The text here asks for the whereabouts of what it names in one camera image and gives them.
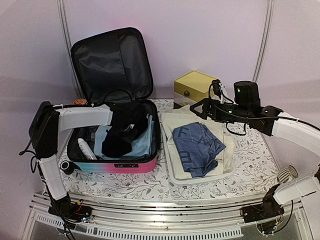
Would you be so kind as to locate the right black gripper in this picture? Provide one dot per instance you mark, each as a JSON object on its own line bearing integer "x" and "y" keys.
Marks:
{"x": 207, "y": 109}

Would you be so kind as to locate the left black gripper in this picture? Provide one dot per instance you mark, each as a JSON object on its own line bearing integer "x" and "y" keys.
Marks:
{"x": 129, "y": 138}

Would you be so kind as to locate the black garment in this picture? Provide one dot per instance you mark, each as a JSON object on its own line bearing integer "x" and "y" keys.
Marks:
{"x": 128, "y": 123}

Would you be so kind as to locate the beige garment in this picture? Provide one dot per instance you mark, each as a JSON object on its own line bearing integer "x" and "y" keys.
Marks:
{"x": 197, "y": 147}

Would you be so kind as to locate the dark blue patterned garment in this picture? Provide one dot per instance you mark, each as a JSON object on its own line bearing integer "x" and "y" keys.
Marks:
{"x": 197, "y": 148}

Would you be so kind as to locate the pink and teal kids suitcase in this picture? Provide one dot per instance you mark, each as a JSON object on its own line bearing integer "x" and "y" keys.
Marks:
{"x": 113, "y": 68}

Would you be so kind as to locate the white plastic mesh basket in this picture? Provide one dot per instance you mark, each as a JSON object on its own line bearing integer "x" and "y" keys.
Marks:
{"x": 200, "y": 178}

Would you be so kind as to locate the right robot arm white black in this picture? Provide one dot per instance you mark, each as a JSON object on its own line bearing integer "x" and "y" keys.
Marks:
{"x": 271, "y": 121}

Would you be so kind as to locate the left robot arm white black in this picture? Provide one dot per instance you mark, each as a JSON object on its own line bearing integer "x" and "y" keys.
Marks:
{"x": 44, "y": 131}

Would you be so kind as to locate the pale blue folded garment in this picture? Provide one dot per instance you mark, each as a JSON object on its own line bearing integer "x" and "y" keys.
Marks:
{"x": 142, "y": 147}

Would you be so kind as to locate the yellow and white storage box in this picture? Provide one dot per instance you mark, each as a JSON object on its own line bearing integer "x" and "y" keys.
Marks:
{"x": 191, "y": 88}

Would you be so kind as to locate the white plastic bottle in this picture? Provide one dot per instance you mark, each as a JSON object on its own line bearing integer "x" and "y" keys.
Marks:
{"x": 86, "y": 150}

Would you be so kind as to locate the orange patterned ceramic bowl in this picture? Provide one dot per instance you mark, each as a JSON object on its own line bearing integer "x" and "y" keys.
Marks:
{"x": 80, "y": 101}

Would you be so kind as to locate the floral white tablecloth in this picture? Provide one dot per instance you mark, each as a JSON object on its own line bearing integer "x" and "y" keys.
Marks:
{"x": 255, "y": 172}

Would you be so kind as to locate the silver ribbed metal cup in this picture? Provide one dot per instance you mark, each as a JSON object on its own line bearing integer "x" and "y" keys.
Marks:
{"x": 287, "y": 174}

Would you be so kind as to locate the aluminium front rail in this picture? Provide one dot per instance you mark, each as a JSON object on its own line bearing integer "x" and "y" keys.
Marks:
{"x": 186, "y": 219}

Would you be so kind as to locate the right metal wall post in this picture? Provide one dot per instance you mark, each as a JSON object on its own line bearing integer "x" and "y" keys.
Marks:
{"x": 264, "y": 40}

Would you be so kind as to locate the metal wall post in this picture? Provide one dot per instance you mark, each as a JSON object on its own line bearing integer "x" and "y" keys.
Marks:
{"x": 264, "y": 40}
{"x": 62, "y": 11}

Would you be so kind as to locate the left metal wall post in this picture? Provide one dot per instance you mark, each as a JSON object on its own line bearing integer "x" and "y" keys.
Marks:
{"x": 62, "y": 11}

